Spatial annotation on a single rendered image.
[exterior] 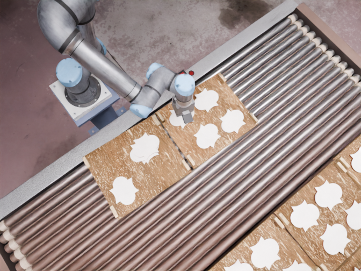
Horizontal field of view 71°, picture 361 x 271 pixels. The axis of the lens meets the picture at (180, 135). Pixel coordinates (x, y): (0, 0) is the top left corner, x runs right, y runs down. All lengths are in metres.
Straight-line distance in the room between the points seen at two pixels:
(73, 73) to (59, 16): 0.40
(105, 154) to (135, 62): 1.42
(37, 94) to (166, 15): 1.45
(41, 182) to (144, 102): 0.70
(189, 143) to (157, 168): 0.20
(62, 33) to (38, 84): 1.84
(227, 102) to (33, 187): 1.04
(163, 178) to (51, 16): 0.79
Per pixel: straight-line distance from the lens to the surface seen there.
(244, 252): 1.29
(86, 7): 0.96
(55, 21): 0.91
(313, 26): 1.77
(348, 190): 1.50
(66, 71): 1.28
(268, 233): 1.32
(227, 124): 1.31
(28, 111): 2.65
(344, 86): 1.68
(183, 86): 0.95
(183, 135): 1.28
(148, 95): 0.95
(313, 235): 1.40
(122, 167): 1.27
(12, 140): 2.63
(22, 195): 1.44
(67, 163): 1.37
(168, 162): 1.25
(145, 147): 1.24
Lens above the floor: 2.17
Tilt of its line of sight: 75 degrees down
